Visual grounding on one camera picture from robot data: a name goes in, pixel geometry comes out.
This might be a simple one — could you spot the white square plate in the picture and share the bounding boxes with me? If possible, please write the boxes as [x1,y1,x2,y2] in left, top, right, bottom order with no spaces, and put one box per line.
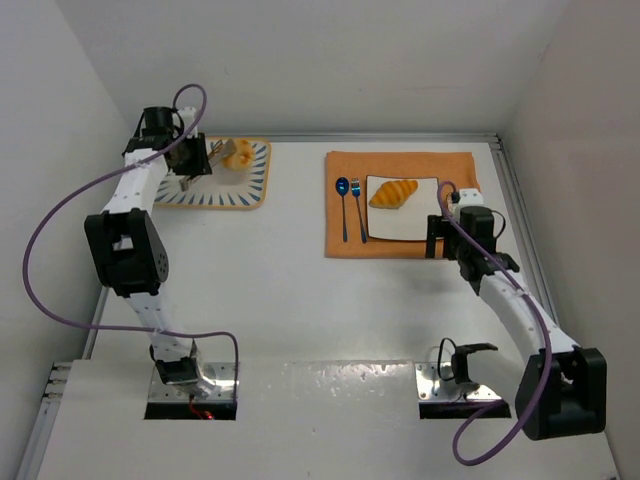
[366,176,440,241]

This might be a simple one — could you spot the round golden bread roll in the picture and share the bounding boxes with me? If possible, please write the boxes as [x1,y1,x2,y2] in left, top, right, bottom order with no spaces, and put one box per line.
[222,139,255,172]

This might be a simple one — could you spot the metal base plate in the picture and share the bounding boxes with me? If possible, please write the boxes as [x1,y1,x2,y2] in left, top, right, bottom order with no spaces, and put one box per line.
[414,362,501,404]
[147,362,239,404]

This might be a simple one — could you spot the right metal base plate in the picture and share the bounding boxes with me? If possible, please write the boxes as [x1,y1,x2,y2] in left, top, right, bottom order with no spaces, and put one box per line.
[414,362,501,404]

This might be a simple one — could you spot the blue metal fork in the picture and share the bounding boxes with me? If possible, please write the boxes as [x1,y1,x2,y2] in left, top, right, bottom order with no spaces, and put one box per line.
[351,178,367,244]

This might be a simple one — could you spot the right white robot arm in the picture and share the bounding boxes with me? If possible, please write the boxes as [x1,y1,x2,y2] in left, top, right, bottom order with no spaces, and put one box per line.
[426,206,607,441]

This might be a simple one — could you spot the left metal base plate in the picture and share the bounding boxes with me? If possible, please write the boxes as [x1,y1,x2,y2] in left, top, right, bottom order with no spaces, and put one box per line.
[147,362,239,404]

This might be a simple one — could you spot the blue metal spoon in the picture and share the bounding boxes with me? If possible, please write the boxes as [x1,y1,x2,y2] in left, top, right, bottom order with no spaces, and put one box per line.
[335,177,350,243]

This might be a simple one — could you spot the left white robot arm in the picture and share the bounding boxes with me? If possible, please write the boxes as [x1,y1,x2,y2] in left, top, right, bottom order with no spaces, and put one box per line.
[84,107,215,397]

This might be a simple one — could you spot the orange cloth placemat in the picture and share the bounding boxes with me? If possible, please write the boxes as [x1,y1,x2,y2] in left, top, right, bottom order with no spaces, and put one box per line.
[325,151,480,259]

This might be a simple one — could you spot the orange striped croissant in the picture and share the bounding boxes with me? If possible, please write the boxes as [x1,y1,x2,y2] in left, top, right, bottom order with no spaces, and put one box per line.
[369,179,419,209]

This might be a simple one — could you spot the silver metal tongs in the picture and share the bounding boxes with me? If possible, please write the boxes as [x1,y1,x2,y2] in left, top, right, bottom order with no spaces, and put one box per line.
[179,139,237,192]

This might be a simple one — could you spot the blue patterned rectangular tray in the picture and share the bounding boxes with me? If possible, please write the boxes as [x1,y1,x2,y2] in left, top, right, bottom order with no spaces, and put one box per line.
[155,136,272,210]

